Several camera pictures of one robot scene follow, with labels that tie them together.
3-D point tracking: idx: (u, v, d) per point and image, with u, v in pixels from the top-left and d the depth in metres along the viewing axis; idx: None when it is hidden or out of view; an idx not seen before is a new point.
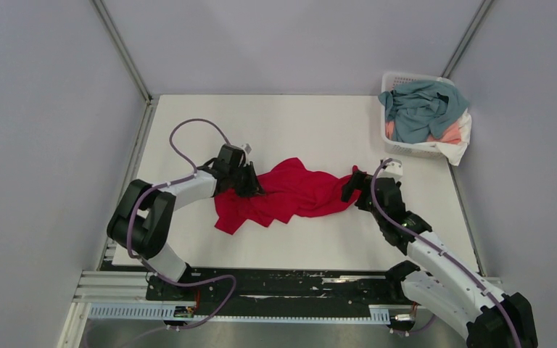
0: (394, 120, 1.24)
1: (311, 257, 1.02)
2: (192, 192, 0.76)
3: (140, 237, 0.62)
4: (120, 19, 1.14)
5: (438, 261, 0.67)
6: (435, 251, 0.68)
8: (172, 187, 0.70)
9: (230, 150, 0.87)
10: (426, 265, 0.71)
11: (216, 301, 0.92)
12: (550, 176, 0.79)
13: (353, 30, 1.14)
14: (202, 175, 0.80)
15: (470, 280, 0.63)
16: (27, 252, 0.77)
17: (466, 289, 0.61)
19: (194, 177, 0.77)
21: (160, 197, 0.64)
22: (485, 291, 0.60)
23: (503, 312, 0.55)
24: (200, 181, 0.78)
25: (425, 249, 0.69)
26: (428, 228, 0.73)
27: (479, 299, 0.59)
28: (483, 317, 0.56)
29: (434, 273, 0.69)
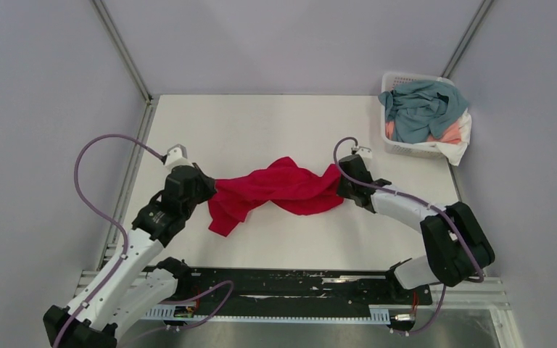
0: (394, 120, 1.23)
1: (310, 258, 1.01)
2: (133, 275, 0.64)
3: None
4: (120, 20, 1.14)
5: (394, 200, 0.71)
6: (391, 194, 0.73)
8: (91, 303, 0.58)
9: (176, 183, 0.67)
10: (391, 211, 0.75)
11: (216, 301, 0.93)
12: (550, 177, 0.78)
13: (353, 30, 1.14)
14: (137, 244, 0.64)
15: (417, 202, 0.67)
16: (26, 252, 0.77)
17: (414, 210, 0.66)
19: (122, 263, 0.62)
21: (78, 327, 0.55)
22: (428, 206, 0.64)
23: (445, 214, 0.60)
24: (132, 264, 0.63)
25: (382, 195, 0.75)
26: (387, 181, 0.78)
27: (424, 213, 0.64)
28: (427, 220, 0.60)
29: (397, 213, 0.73)
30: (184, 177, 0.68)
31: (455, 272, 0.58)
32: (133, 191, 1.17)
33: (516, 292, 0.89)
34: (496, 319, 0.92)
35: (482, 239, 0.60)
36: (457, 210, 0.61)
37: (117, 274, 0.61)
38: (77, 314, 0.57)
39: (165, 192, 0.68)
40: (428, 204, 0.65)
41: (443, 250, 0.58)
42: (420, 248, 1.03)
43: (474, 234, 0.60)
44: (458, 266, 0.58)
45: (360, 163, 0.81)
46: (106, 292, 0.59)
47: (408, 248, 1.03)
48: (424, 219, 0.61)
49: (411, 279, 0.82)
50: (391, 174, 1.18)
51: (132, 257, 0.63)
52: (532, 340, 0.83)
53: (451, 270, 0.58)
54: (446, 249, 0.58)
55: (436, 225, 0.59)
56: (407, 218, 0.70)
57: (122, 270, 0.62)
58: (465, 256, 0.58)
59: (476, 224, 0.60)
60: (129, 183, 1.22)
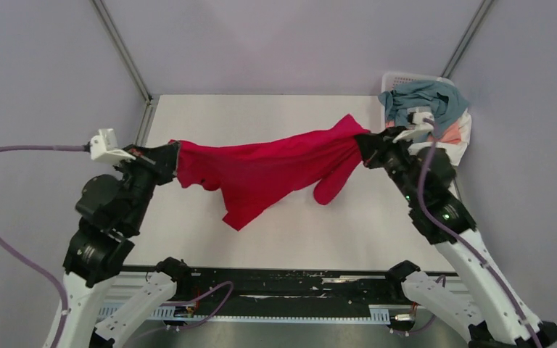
0: (394, 119, 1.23)
1: (310, 258, 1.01)
2: (89, 320, 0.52)
3: None
4: (120, 19, 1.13)
5: (479, 273, 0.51)
6: (476, 260, 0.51)
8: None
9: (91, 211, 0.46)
10: (457, 268, 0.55)
11: (216, 301, 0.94)
12: (550, 176, 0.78)
13: (353, 29, 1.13)
14: (77, 293, 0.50)
15: (507, 299, 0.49)
16: (25, 252, 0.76)
17: (502, 315, 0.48)
19: (66, 320, 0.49)
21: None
22: (525, 322, 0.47)
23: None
24: (79, 317, 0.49)
25: (465, 257, 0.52)
26: (473, 226, 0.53)
27: (515, 329, 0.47)
28: None
29: (465, 279, 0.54)
30: (96, 201, 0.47)
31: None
32: None
33: None
34: None
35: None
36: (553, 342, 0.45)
37: (65, 333, 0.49)
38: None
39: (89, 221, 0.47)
40: (525, 317, 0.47)
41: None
42: (420, 248, 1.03)
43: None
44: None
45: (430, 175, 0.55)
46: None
47: (408, 248, 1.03)
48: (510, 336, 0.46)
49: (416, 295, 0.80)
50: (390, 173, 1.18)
51: (75, 309, 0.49)
52: None
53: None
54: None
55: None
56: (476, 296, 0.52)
57: (69, 328, 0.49)
58: None
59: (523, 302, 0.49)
60: None
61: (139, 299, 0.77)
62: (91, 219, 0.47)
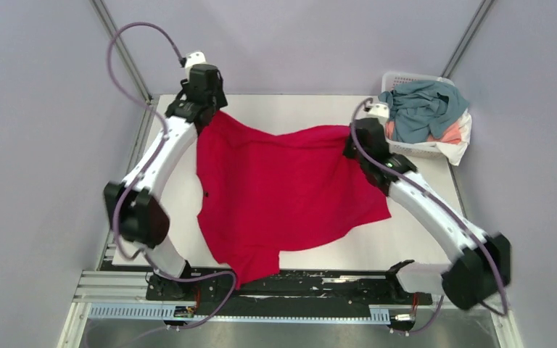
0: (394, 120, 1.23)
1: (311, 258, 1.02)
2: (175, 155, 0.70)
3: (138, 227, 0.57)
4: (120, 19, 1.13)
5: (423, 204, 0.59)
6: (420, 193, 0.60)
8: (146, 174, 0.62)
9: (201, 75, 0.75)
10: (411, 209, 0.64)
11: (216, 301, 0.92)
12: (549, 176, 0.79)
13: (354, 30, 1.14)
14: (175, 129, 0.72)
15: (451, 219, 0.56)
16: (27, 254, 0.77)
17: (449, 231, 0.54)
19: (165, 142, 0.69)
21: (139, 197, 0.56)
22: (468, 233, 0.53)
23: (487, 249, 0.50)
24: (175, 142, 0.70)
25: (407, 191, 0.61)
26: (415, 169, 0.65)
27: (460, 239, 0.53)
28: (465, 257, 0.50)
29: (417, 214, 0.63)
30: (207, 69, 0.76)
31: (472, 301, 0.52)
32: None
33: (516, 292, 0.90)
34: (497, 319, 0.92)
35: (506, 272, 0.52)
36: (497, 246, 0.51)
37: (162, 153, 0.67)
38: (133, 184, 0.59)
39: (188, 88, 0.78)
40: (467, 228, 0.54)
41: (471, 283, 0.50)
42: (419, 249, 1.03)
43: (504, 270, 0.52)
44: (476, 299, 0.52)
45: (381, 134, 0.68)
46: (157, 165, 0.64)
47: (407, 248, 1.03)
48: (462, 251, 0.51)
49: (414, 284, 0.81)
50: None
51: (173, 137, 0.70)
52: (533, 341, 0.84)
53: (468, 299, 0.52)
54: (478, 283, 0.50)
55: (475, 262, 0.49)
56: (431, 228, 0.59)
57: (167, 148, 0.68)
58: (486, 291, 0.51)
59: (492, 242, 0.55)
60: None
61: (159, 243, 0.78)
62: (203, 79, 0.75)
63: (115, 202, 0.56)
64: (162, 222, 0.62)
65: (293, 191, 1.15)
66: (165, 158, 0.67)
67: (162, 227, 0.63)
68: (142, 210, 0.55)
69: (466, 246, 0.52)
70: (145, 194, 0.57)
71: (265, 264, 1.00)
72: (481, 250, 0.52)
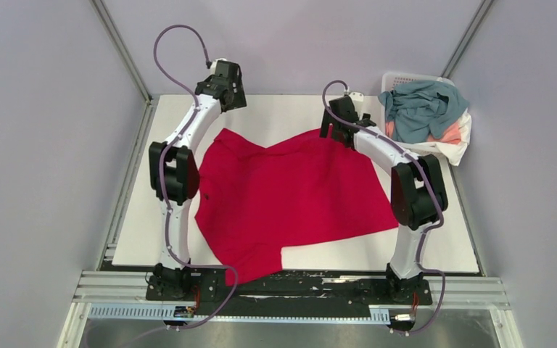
0: (394, 119, 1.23)
1: (312, 259, 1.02)
2: (204, 125, 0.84)
3: (177, 183, 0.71)
4: (120, 19, 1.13)
5: (374, 143, 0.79)
6: (373, 137, 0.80)
8: (184, 136, 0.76)
9: (225, 65, 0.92)
10: (370, 151, 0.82)
11: (217, 301, 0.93)
12: (549, 177, 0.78)
13: (353, 30, 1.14)
14: (204, 102, 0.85)
15: (394, 149, 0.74)
16: (26, 254, 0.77)
17: (391, 155, 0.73)
19: (198, 114, 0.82)
21: (180, 153, 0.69)
22: (404, 154, 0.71)
23: (416, 163, 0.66)
24: (204, 112, 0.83)
25: (365, 136, 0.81)
26: (373, 124, 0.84)
27: (397, 159, 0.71)
28: (399, 168, 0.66)
29: (374, 155, 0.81)
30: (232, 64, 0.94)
31: (412, 214, 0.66)
32: (133, 192, 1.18)
33: (516, 292, 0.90)
34: (496, 319, 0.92)
35: (441, 190, 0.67)
36: (427, 161, 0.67)
37: (196, 120, 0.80)
38: (174, 143, 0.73)
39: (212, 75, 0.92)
40: (404, 151, 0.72)
41: (406, 191, 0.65)
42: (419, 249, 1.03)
43: (436, 186, 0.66)
44: (415, 212, 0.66)
45: (348, 103, 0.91)
46: (192, 130, 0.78)
47: None
48: (397, 166, 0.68)
49: (405, 266, 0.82)
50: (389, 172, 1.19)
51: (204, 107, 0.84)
52: (533, 341, 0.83)
53: (409, 211, 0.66)
54: (413, 192, 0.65)
55: (405, 170, 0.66)
56: (382, 162, 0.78)
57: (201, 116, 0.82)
58: (423, 201, 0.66)
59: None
60: (130, 183, 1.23)
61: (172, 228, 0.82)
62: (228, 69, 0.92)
63: (158, 157, 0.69)
64: (195, 179, 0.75)
65: (297, 191, 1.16)
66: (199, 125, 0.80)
67: (194, 184, 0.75)
68: (183, 164, 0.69)
69: (402, 162, 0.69)
70: (184, 151, 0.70)
71: (265, 264, 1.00)
72: (415, 167, 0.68)
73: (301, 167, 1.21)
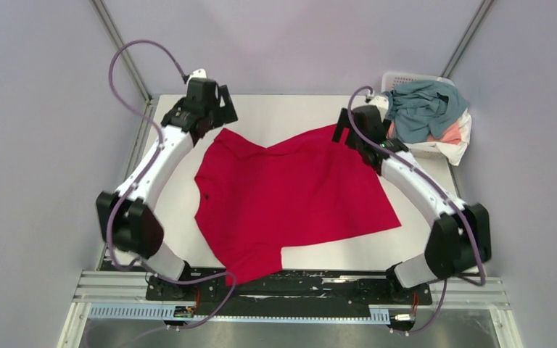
0: (394, 119, 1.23)
1: (312, 258, 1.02)
2: (169, 167, 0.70)
3: (130, 239, 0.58)
4: (120, 19, 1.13)
5: (408, 176, 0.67)
6: (407, 168, 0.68)
8: (140, 183, 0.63)
9: (199, 84, 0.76)
10: (399, 183, 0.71)
11: (216, 302, 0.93)
12: (549, 177, 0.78)
13: (353, 30, 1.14)
14: (172, 137, 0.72)
15: (434, 191, 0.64)
16: (27, 253, 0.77)
17: (430, 199, 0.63)
19: (160, 153, 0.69)
21: (133, 207, 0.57)
22: (447, 201, 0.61)
23: (462, 215, 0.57)
24: (170, 151, 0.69)
25: (397, 166, 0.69)
26: (405, 148, 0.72)
27: (440, 206, 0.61)
28: (442, 222, 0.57)
29: (407, 189, 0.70)
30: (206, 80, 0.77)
31: (452, 266, 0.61)
32: None
33: (516, 292, 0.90)
34: (496, 319, 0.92)
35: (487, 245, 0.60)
36: (473, 212, 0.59)
37: (157, 162, 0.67)
38: (128, 194, 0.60)
39: (186, 97, 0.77)
40: (447, 197, 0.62)
41: (449, 249, 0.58)
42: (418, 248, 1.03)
43: (481, 238, 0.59)
44: (455, 264, 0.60)
45: (376, 117, 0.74)
46: (151, 175, 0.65)
47: (407, 248, 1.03)
48: (439, 217, 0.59)
49: (412, 280, 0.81)
50: None
51: (170, 146, 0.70)
52: (533, 340, 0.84)
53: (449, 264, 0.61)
54: (455, 247, 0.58)
55: (450, 227, 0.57)
56: (416, 200, 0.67)
57: (163, 157, 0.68)
58: (465, 255, 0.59)
59: (489, 232, 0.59)
60: None
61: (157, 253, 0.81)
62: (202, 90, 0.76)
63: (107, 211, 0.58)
64: (155, 233, 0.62)
65: (297, 190, 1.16)
66: (161, 167, 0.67)
67: (154, 239, 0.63)
68: (136, 222, 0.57)
69: (445, 213, 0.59)
70: (138, 204, 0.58)
71: (265, 264, 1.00)
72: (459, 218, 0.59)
73: (302, 166, 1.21)
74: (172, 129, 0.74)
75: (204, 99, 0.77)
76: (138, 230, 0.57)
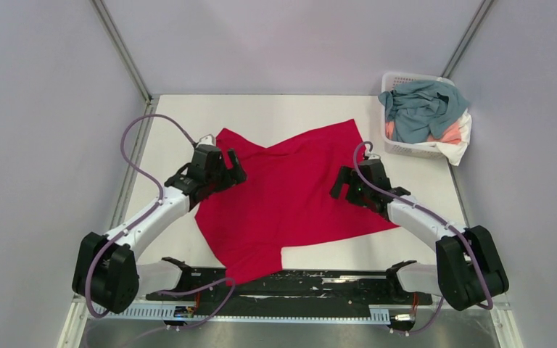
0: (394, 120, 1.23)
1: (312, 258, 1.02)
2: (162, 221, 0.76)
3: (102, 288, 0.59)
4: (120, 19, 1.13)
5: (411, 212, 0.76)
6: (408, 206, 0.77)
8: (130, 232, 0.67)
9: (204, 154, 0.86)
10: (406, 222, 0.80)
11: (216, 301, 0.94)
12: (549, 176, 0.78)
13: (354, 30, 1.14)
14: (172, 196, 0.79)
15: (435, 220, 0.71)
16: (27, 252, 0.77)
17: (432, 227, 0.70)
19: (158, 206, 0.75)
21: (115, 254, 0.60)
22: (447, 225, 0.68)
23: (463, 238, 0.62)
24: (167, 207, 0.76)
25: (399, 206, 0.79)
26: (407, 192, 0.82)
27: (441, 231, 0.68)
28: (443, 243, 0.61)
29: (412, 225, 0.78)
30: (211, 150, 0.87)
31: (466, 298, 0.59)
32: (134, 191, 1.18)
33: (516, 292, 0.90)
34: (496, 319, 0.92)
35: (498, 267, 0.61)
36: (475, 233, 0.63)
37: (152, 216, 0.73)
38: (116, 240, 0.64)
39: (191, 162, 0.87)
40: (447, 222, 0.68)
41: (458, 273, 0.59)
42: (418, 248, 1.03)
43: (492, 262, 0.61)
44: (470, 296, 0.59)
45: (380, 168, 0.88)
46: (143, 226, 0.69)
47: (407, 248, 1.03)
48: (440, 241, 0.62)
49: (415, 284, 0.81)
50: (389, 170, 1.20)
51: (167, 204, 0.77)
52: (532, 339, 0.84)
53: (463, 293, 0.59)
54: (464, 271, 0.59)
55: (454, 248, 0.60)
56: (423, 234, 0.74)
57: (158, 212, 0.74)
58: (479, 282, 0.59)
59: (495, 251, 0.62)
60: (129, 183, 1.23)
61: (149, 267, 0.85)
62: (206, 159, 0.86)
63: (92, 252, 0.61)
64: (129, 291, 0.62)
65: (296, 190, 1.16)
66: (154, 221, 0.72)
67: (127, 297, 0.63)
68: (116, 269, 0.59)
69: (447, 236, 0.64)
70: (122, 251, 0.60)
71: (265, 263, 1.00)
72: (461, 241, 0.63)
73: (301, 166, 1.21)
74: (171, 191, 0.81)
75: (207, 167, 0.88)
76: (114, 278, 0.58)
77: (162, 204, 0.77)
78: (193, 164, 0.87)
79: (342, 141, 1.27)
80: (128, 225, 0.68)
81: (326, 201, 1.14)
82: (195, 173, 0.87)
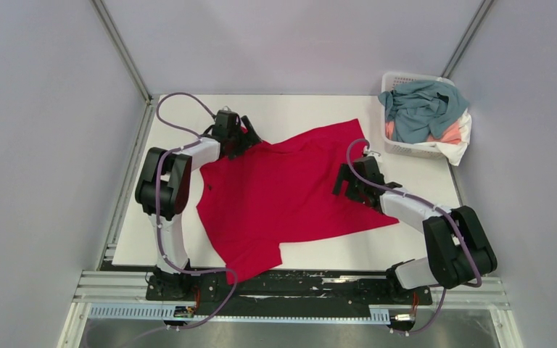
0: (394, 119, 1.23)
1: (312, 257, 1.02)
2: (204, 153, 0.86)
3: (167, 196, 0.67)
4: (120, 19, 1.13)
5: (402, 201, 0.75)
6: (399, 196, 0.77)
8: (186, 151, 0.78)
9: (225, 115, 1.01)
10: (399, 212, 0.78)
11: (216, 302, 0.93)
12: (549, 176, 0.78)
13: (354, 30, 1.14)
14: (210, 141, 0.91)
15: (423, 204, 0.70)
16: (25, 253, 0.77)
17: (421, 210, 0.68)
19: (200, 143, 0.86)
21: (179, 160, 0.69)
22: (434, 207, 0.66)
23: (450, 217, 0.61)
24: (207, 144, 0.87)
25: (392, 196, 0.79)
26: (397, 184, 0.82)
27: (428, 213, 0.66)
28: (430, 221, 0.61)
29: (404, 216, 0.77)
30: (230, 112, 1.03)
31: (455, 276, 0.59)
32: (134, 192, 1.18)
33: (516, 293, 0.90)
34: (496, 319, 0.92)
35: (484, 244, 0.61)
36: (461, 212, 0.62)
37: (199, 146, 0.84)
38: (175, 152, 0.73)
39: (214, 125, 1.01)
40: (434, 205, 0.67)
41: (445, 250, 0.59)
42: (419, 248, 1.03)
43: (479, 241, 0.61)
44: (459, 274, 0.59)
45: (374, 164, 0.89)
46: (194, 151, 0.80)
47: (407, 247, 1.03)
48: (427, 220, 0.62)
49: (412, 280, 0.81)
50: (389, 170, 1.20)
51: (208, 142, 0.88)
52: (532, 339, 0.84)
53: (451, 272, 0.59)
54: (451, 249, 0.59)
55: (439, 225, 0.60)
56: (414, 221, 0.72)
57: (201, 145, 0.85)
58: (466, 259, 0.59)
59: (482, 231, 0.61)
60: (130, 183, 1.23)
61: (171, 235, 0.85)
62: (227, 119, 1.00)
63: (157, 159, 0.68)
64: (185, 199, 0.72)
65: (298, 187, 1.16)
66: (201, 148, 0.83)
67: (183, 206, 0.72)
68: (180, 171, 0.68)
69: (434, 216, 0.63)
70: (183, 156, 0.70)
71: (265, 259, 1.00)
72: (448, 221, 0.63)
73: (303, 164, 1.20)
74: (207, 139, 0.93)
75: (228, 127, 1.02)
76: (180, 179, 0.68)
77: (204, 141, 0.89)
78: (216, 125, 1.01)
79: (342, 139, 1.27)
80: (183, 147, 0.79)
81: (326, 199, 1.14)
82: (218, 132, 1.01)
